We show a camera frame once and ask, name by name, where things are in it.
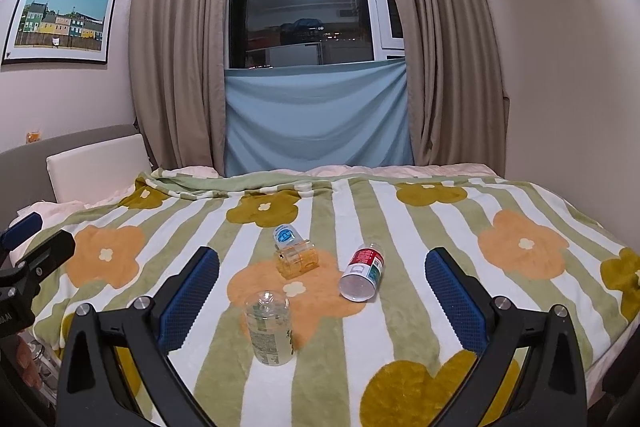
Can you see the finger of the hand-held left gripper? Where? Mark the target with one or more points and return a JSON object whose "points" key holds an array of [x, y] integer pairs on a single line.
{"points": [[47, 254], [25, 227]]}

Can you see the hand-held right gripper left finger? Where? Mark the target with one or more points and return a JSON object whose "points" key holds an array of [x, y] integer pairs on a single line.
{"points": [[192, 302]]}

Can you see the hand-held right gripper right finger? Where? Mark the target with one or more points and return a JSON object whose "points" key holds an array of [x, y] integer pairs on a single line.
{"points": [[452, 302]]}

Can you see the white bottle red label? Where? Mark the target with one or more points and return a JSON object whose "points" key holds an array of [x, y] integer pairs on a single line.
{"points": [[364, 269]]}

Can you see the person's left hand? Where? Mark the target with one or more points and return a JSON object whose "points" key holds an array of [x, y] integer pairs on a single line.
{"points": [[25, 362]]}

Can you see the grey headboard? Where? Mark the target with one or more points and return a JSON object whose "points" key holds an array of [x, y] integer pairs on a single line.
{"points": [[20, 177]]}

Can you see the clear plastic bottle green label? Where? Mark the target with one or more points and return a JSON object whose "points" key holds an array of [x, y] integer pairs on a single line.
{"points": [[268, 332]]}

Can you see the striped floral blanket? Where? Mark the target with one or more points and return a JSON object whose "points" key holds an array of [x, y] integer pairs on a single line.
{"points": [[400, 232]]}

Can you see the small orange item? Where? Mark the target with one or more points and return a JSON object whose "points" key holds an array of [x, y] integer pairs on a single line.
{"points": [[33, 137]]}

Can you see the white pillow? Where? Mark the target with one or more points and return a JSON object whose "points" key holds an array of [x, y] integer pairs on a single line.
{"points": [[95, 167]]}

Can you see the framed houses picture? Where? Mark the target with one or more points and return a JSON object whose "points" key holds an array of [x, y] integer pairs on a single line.
{"points": [[62, 14]]}

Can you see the light blue cloth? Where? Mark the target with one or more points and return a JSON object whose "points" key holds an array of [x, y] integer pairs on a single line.
{"points": [[320, 117]]}

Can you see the beige curtain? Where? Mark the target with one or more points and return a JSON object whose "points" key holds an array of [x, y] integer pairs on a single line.
{"points": [[440, 57], [175, 57]]}

